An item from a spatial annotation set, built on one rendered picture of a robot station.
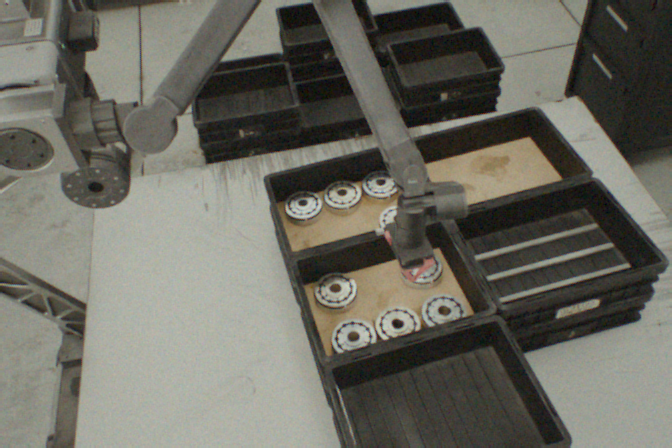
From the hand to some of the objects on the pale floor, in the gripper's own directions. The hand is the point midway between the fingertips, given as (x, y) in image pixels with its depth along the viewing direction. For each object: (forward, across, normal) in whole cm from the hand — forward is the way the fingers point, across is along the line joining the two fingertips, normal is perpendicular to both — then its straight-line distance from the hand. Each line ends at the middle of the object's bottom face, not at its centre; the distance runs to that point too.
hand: (407, 266), depth 137 cm
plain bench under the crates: (+107, -3, +4) cm, 107 cm away
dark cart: (+103, -114, +160) cm, 222 cm away
